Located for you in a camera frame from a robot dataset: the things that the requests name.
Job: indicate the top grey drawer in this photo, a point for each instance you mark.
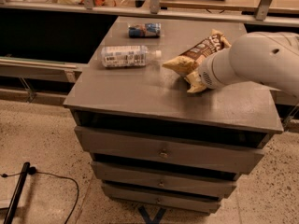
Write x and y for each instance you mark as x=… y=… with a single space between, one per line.
x=230 y=159

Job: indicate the grey drawer cabinet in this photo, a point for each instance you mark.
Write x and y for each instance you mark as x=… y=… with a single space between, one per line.
x=155 y=102

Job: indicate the low grey side shelf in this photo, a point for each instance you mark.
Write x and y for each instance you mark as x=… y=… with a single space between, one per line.
x=40 y=69

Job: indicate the blue drink can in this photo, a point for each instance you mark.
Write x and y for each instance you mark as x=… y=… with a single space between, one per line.
x=144 y=30

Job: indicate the middle grey drawer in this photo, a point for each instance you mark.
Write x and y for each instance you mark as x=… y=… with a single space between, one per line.
x=149 y=178

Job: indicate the black pole on floor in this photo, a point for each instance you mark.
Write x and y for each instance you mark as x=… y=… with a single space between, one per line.
x=17 y=194

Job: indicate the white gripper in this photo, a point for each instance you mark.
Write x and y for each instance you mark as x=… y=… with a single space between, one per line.
x=207 y=73

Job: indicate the clear plastic water bottle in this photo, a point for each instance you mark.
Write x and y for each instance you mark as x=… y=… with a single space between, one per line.
x=128 y=56

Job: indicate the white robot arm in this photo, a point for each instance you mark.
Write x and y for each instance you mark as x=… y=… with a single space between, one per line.
x=270 y=59

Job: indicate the grey metal shelf rail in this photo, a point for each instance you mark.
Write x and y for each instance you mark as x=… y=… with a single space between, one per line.
x=258 y=12

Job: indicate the brown sea salt chip bag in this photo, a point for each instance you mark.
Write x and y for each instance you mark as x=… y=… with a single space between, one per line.
x=190 y=59

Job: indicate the grey drawer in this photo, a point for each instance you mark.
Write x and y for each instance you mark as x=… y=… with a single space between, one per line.
x=161 y=198
x=230 y=159
x=149 y=178

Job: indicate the bottom grey drawer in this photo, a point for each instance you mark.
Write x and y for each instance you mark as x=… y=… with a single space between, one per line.
x=161 y=198

